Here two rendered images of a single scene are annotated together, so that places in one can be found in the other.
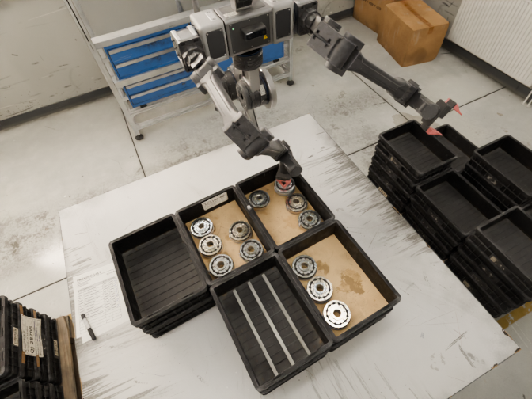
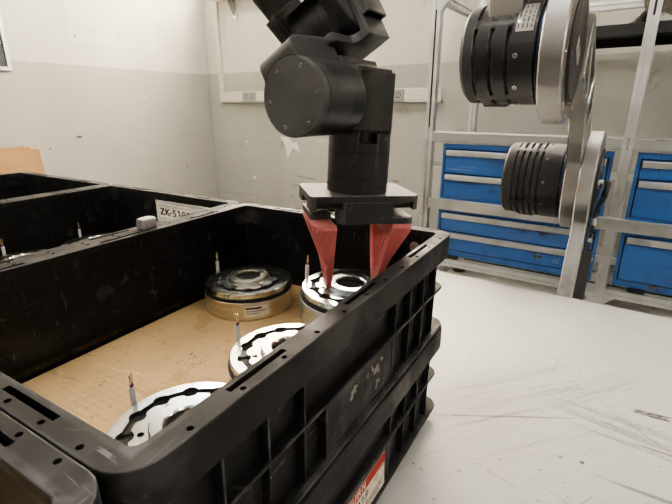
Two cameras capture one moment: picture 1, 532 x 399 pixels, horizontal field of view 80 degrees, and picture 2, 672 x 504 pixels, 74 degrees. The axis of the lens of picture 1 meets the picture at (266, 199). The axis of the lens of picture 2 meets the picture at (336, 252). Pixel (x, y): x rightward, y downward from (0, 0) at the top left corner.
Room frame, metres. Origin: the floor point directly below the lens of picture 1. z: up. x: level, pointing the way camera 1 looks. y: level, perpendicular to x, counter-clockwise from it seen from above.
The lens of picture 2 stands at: (0.68, -0.44, 1.06)
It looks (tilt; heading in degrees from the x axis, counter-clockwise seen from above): 18 degrees down; 55
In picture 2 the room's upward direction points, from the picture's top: straight up
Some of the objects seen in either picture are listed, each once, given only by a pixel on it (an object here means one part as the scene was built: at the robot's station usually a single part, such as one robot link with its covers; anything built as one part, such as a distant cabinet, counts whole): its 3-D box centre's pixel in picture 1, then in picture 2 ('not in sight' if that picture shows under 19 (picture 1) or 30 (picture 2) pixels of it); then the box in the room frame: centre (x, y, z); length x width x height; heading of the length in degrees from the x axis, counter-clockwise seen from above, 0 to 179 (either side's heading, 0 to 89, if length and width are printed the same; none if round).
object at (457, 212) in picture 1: (447, 214); not in sight; (0.99, -1.14, 0.31); 0.40 x 0.30 x 0.34; 21
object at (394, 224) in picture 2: not in sight; (364, 241); (0.95, -0.11, 0.93); 0.07 x 0.07 x 0.09; 69
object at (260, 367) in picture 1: (268, 317); not in sight; (0.33, 0.04, 0.87); 0.40 x 0.30 x 0.11; 24
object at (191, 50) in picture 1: (195, 58); not in sight; (1.13, 0.21, 1.45); 0.09 x 0.08 x 0.12; 111
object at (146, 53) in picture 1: (161, 66); (513, 208); (2.53, 0.75, 0.60); 0.72 x 0.03 x 0.56; 111
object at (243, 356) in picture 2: (296, 202); (289, 353); (0.84, -0.14, 0.86); 0.10 x 0.10 x 0.01
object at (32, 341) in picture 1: (32, 335); not in sight; (0.49, 1.29, 0.41); 0.31 x 0.02 x 0.16; 21
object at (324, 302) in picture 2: (284, 184); (350, 288); (0.94, -0.10, 0.88); 0.10 x 0.10 x 0.01
